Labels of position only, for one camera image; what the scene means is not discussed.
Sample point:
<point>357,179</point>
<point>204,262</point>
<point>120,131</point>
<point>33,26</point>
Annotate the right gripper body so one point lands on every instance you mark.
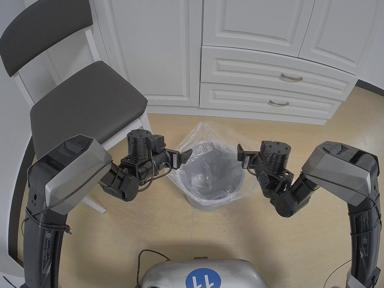
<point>253,160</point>

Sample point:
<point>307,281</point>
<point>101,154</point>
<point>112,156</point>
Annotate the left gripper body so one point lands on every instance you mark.
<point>168,160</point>

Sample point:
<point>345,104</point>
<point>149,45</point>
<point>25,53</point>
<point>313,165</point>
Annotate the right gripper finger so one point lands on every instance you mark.
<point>240,152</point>

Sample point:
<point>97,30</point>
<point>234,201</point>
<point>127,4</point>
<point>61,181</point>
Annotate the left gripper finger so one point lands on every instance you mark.
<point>184,157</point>

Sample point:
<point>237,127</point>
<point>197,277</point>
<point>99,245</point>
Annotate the clear plastic bag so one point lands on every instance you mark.
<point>210,160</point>

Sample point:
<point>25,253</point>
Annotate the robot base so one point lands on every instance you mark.
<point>180,274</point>

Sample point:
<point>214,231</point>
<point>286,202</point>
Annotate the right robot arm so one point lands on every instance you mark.
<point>339,169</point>

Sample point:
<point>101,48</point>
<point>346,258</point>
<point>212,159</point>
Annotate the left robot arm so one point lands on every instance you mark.
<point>75,166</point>

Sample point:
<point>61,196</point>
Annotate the pale grey trash bin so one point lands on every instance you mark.
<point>210,204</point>

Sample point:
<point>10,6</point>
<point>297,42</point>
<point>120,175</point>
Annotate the white wardrobe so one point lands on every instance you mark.
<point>255,10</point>

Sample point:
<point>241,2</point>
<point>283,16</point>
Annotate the white chair grey seat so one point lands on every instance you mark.
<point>45,25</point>

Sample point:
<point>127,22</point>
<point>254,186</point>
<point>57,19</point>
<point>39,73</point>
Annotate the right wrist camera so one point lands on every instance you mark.
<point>265,146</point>

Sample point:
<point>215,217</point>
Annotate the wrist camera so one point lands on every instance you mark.
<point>157,142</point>
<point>265,146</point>

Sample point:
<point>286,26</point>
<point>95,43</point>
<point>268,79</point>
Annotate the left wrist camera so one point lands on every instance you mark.
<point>157,142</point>

